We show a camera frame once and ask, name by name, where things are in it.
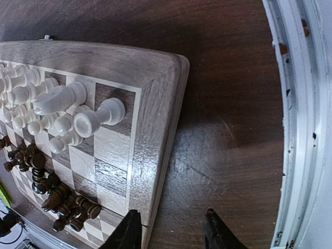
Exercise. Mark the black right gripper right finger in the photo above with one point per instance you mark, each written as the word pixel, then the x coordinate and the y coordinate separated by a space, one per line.
pixel 217 234

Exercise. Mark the wooden chess board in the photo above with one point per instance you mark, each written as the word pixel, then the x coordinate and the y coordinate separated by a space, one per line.
pixel 118 168

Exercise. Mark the aluminium front frame rail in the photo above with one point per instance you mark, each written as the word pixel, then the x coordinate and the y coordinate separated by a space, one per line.
pixel 301 36

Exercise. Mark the white rook chess piece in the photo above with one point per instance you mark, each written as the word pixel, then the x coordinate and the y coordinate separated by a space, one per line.
pixel 111 112

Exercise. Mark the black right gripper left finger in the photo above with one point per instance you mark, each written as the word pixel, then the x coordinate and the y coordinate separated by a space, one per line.
pixel 128 234

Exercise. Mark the white knight chess piece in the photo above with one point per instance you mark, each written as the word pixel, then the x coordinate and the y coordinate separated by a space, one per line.
pixel 60 98

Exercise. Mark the white pawn chess piece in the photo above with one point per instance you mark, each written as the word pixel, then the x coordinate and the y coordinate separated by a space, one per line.
pixel 60 143

